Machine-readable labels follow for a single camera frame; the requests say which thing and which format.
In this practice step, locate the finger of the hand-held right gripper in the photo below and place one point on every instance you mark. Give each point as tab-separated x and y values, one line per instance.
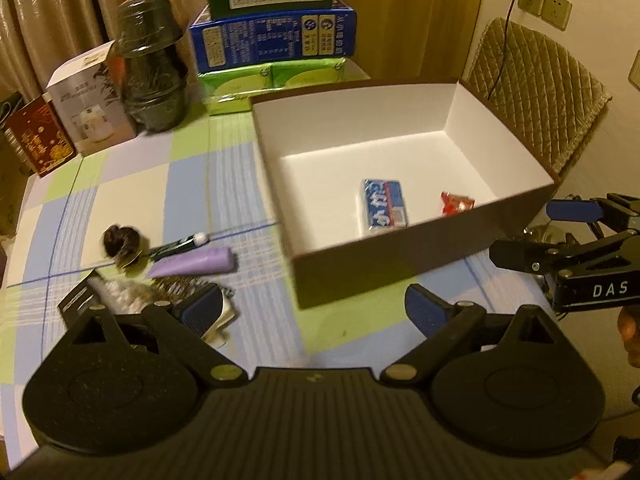
572	210
520	252

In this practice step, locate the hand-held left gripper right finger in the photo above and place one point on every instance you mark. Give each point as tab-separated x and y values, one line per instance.
425	310

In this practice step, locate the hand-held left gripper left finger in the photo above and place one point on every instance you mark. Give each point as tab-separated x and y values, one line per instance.
202	306

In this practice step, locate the red candy wrapper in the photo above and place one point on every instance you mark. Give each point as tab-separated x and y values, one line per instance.
456	203

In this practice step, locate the blue snack packet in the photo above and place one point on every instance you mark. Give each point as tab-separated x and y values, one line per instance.
384	205

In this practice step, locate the brown cardboard box white inside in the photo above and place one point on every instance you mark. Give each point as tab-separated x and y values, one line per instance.
380	160

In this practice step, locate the person's right hand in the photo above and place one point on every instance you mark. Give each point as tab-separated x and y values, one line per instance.
629	327

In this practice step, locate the purple tube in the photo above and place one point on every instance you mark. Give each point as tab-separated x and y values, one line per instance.
192	262

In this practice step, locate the green pen with white cap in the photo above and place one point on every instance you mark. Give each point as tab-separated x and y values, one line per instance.
175	247

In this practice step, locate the small gold metallic item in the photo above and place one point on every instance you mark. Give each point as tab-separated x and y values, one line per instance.
134	261

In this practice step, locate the checkered tablecloth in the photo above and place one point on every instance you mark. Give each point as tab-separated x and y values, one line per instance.
200	185

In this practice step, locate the chair with quilted cover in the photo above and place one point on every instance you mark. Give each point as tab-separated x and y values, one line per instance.
535	85

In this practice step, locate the light green tissue pack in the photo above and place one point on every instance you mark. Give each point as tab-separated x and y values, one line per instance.
232	90
307	72

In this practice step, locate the white product box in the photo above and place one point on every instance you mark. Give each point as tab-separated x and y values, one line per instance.
87	105

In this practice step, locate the red gift box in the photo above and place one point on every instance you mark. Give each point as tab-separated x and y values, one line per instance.
40	135

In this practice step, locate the stack of wrapped black bowls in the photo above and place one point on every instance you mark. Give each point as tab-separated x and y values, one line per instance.
152	70

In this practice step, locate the dark green bag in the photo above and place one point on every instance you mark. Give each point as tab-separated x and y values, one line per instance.
10	107

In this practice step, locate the blue carton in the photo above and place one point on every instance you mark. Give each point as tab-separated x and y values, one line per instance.
270	37

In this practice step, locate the beige curtain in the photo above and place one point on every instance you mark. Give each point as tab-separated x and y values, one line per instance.
55	10

